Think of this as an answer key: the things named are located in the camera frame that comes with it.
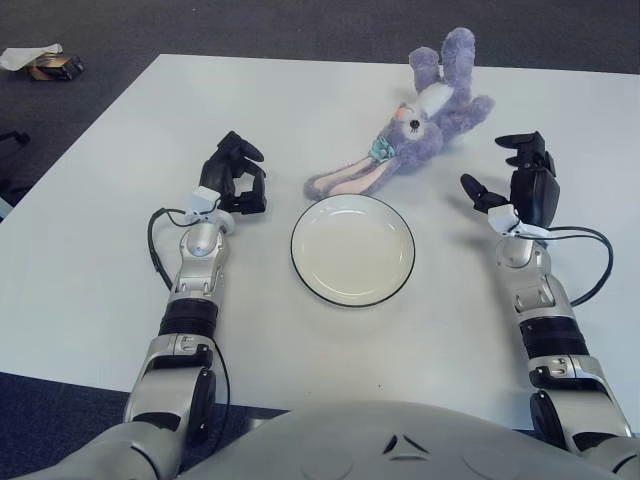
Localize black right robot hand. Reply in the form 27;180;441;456
459;130;560;229

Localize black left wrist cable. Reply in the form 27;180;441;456
148;206;224;294

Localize white wrist sensor box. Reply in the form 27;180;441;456
487;203;521;234
189;185;221;214

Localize black chair base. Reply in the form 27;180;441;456
0;129;31;195

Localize grey robot torso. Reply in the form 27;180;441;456
0;399;640;480

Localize purple plush bunny doll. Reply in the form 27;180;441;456
303;27;496;199

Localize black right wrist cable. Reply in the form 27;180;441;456
519;225;614;307

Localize white plate black rim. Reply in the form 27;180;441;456
290;193;416;307

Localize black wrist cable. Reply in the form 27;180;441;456
519;225;614;307
148;206;224;294

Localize white crumpled cloth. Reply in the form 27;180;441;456
0;42;64;71

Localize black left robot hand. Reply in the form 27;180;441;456
199;130;269;215

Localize thin black elbow cable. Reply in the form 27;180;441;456
212;344;232;436

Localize brown cardboard box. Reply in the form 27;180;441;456
27;53;85;81

